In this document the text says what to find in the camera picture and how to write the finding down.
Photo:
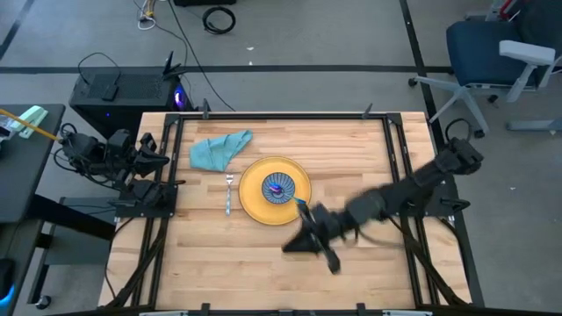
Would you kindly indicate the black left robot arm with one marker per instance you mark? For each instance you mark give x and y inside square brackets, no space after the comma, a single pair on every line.
[83,149]

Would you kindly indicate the red patterned bowl blue inside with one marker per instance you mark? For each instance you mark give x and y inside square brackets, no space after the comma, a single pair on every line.
[285,182]

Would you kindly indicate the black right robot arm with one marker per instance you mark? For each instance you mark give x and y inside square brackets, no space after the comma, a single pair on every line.
[417,180]

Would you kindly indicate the black frame clamp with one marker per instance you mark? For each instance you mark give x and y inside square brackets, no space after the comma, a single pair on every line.
[367,112]
[361,309]
[206,109]
[205,309]

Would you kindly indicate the black computer tower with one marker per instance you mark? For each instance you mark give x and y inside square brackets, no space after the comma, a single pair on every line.
[131,109]

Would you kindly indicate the black side desk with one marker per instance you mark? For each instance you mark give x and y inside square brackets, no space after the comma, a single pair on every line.
[26,175]

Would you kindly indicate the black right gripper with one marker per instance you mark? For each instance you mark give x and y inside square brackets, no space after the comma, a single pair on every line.
[333,226]

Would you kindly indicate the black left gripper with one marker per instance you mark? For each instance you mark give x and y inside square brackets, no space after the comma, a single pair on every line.
[120,149]

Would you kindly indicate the yellow ceramic plate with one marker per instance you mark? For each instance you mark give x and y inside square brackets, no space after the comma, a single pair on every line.
[252,193]

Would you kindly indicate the blue office chair white frame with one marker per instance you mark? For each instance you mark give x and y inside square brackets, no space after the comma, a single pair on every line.
[478,52]

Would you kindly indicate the mint green stapler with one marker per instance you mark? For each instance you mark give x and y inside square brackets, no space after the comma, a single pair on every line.
[30,120]

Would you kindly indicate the small black adapter box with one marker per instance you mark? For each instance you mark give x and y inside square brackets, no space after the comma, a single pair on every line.
[110,92]

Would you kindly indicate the teal cloth napkin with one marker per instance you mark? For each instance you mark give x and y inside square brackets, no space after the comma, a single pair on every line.
[215,153]

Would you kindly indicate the black aluminium table frame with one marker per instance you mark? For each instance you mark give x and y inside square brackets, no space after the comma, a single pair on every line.
[285,117]

